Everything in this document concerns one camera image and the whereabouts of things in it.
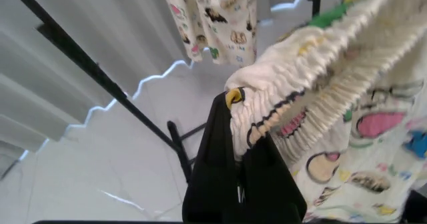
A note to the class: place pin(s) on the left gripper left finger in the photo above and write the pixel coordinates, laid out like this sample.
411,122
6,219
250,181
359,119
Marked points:
213,177

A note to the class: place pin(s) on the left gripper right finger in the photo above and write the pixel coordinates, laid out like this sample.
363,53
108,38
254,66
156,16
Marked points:
270,187

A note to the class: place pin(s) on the cream printed garment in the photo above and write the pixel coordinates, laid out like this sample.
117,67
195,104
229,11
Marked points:
227,24
333,67

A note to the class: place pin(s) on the black clothes rack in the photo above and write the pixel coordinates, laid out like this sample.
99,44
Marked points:
83,62

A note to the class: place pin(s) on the white curtain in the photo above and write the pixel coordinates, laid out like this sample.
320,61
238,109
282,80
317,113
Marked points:
116,24

